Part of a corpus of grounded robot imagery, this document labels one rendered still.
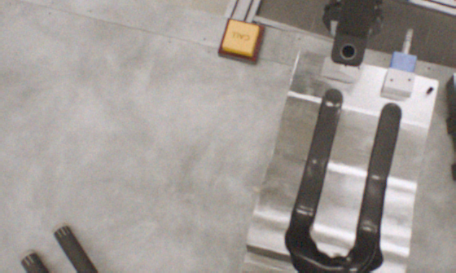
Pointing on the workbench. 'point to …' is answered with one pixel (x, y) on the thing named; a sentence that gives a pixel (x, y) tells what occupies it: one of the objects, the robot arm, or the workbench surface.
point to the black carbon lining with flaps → (298, 218)
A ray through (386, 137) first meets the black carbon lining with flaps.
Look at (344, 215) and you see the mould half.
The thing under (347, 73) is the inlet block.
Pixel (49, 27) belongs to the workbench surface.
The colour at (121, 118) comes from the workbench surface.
